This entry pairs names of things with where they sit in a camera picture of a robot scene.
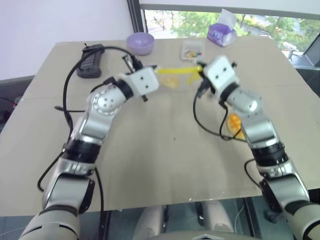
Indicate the purple plastic bowl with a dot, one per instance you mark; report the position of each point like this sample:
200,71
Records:
140,44

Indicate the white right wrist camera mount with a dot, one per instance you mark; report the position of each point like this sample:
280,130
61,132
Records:
221,72

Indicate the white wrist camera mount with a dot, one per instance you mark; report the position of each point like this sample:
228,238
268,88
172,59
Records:
143,81
221,72

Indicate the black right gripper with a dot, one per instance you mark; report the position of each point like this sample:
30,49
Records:
207,87

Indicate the purple tissue pack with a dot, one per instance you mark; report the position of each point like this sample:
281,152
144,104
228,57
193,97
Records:
221,33

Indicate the dark slanted panel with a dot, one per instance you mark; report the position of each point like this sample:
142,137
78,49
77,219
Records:
312,53

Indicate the dark window frame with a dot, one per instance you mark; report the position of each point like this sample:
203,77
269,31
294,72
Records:
136,17

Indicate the clear yellow-zip plastic bag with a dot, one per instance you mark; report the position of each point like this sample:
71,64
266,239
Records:
175,71

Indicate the clear plastic box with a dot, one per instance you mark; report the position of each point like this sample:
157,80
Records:
192,50

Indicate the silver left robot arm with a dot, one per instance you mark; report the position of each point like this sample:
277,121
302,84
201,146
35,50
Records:
103,103

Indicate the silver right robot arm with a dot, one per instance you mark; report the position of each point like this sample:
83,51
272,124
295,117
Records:
258,127

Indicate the pale rounded robot leg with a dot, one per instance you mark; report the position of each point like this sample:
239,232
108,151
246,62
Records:
150,222
217,217

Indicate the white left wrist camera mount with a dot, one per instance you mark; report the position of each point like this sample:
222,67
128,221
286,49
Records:
143,81

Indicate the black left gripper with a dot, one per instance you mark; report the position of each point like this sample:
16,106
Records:
132,63

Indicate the orange snack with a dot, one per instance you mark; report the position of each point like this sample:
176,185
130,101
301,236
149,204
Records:
170,82
235,123

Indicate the grey side furniture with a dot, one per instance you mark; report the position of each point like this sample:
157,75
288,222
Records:
12,87

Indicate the black rectangular device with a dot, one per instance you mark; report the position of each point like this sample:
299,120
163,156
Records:
90,61

